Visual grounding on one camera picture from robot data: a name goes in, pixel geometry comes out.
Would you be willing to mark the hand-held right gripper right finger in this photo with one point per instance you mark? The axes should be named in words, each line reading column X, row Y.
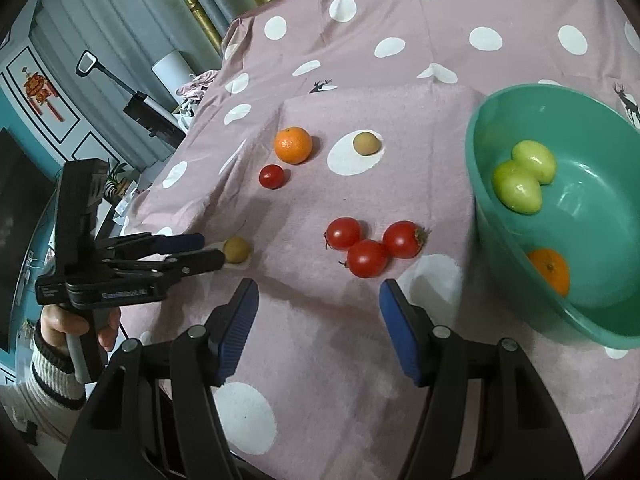
column 400, row 335

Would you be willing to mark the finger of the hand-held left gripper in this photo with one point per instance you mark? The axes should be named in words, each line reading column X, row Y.
column 180, row 242
column 200, row 261

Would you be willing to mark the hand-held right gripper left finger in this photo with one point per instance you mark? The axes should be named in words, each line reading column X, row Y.
column 240, row 330

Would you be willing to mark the brown longan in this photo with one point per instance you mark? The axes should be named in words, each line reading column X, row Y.
column 366, row 143
column 236, row 250

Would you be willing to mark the small red tomato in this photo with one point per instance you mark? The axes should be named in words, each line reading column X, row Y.
column 271, row 176

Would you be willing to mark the orange mandarin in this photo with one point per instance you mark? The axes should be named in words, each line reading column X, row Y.
column 552, row 270
column 293, row 145

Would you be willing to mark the green jujube fruit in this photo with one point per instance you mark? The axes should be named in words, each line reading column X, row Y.
column 535, row 160
column 517, row 187

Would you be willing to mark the green plastic bowl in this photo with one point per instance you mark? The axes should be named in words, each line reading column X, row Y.
column 600, row 210

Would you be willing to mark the person's left forearm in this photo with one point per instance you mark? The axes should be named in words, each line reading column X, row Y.
column 50, row 380

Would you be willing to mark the person's left hand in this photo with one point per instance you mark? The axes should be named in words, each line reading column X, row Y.
column 55, row 322

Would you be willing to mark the small potted plant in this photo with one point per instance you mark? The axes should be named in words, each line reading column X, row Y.
column 115, row 180

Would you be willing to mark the black television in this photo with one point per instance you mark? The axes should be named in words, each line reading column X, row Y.
column 20, row 200

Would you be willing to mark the black stick vacuum cleaner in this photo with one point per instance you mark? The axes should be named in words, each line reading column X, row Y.
column 145, row 112

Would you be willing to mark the pile of clothes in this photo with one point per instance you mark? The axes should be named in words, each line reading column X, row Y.
column 195, row 87

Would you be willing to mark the white cylinder appliance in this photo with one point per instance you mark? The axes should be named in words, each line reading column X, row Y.
column 170, row 70

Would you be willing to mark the grey curtain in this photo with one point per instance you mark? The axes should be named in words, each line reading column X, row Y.
column 125, row 10

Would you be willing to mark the pink polka dot blanket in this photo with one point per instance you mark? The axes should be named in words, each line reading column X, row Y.
column 350, row 85

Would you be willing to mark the red knot wall ornament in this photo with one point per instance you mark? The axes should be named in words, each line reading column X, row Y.
column 40, row 87

